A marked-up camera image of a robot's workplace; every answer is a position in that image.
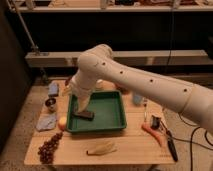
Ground grey blue towel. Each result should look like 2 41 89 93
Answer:
36 114 57 132

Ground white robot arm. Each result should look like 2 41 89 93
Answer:
63 44 213 135

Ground green plastic tray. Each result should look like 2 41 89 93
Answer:
67 91 127 134

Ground blue plastic cup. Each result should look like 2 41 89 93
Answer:
132 92 144 106

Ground black rectangular block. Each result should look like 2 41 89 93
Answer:
73 110 94 120

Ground metal fork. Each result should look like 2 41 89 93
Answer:
143 98 148 122

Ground white lower shelf beam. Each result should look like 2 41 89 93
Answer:
25 50 213 68

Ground small metal cup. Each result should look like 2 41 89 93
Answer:
45 98 56 113

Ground banana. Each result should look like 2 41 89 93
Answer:
86 142 116 155

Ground wooden table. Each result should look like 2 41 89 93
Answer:
23 78 176 167

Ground carrot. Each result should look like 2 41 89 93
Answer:
141 123 163 147

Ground bunch of red grapes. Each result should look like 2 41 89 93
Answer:
38 132 63 164

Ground metal pole stand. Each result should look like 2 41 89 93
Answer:
11 0 50 84

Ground upper white shelf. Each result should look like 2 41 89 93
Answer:
6 0 213 13

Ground black handled knife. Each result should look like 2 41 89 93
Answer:
163 125 178 162

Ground black cables on floor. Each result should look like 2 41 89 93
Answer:
169 113 213 171

